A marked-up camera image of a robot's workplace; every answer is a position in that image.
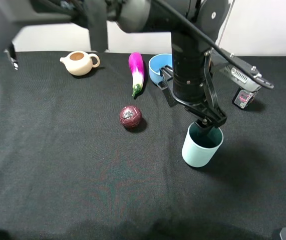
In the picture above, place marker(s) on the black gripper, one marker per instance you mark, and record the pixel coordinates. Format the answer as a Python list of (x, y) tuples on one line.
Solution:
[(190, 81)]

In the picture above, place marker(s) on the light teal plastic cup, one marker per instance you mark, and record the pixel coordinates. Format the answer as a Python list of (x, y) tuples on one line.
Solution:
[(198, 149)]

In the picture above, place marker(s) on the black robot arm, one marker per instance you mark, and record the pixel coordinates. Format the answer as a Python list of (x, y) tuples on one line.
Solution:
[(193, 25)]

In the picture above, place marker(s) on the beige ceramic teapot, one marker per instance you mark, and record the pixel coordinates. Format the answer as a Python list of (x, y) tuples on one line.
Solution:
[(80, 63)]

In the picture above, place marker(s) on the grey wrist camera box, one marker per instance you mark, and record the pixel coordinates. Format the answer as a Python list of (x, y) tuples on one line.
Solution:
[(220, 64)]

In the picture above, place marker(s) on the blue plastic bowl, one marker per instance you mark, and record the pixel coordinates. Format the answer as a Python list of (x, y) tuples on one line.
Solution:
[(156, 63)]

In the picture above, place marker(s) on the dark red round fruit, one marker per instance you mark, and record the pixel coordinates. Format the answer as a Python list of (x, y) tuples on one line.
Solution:
[(130, 116)]

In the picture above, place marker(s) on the purple toy eggplant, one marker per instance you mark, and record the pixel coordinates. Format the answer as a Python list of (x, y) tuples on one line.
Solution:
[(136, 66)]

